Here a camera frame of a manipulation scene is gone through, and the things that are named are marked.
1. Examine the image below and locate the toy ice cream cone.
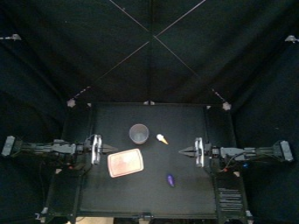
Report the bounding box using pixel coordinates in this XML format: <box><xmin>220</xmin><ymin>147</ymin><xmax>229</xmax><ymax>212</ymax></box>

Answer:
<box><xmin>155</xmin><ymin>133</ymin><xmax>169</xmax><ymax>145</ymax></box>

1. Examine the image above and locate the pink cutting board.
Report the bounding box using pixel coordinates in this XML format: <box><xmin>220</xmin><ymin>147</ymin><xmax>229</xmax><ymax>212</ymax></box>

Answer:
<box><xmin>107</xmin><ymin>148</ymin><xmax>145</xmax><ymax>179</ymax></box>

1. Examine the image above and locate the purple toy eggplant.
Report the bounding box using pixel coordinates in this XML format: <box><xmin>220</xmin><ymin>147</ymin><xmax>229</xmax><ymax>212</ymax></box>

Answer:
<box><xmin>165</xmin><ymin>173</ymin><xmax>176</xmax><ymax>188</ymax></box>

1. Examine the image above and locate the white label sticker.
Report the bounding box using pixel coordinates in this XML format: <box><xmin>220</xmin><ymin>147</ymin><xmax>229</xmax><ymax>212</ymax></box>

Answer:
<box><xmin>217</xmin><ymin>186</ymin><xmax>244</xmax><ymax>213</ymax></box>

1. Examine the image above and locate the grey frame clamp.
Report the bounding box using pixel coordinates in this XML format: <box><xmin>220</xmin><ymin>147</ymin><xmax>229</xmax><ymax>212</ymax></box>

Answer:
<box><xmin>284</xmin><ymin>34</ymin><xmax>299</xmax><ymax>44</ymax></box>
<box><xmin>0</xmin><ymin>33</ymin><xmax>24</xmax><ymax>42</ymax></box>

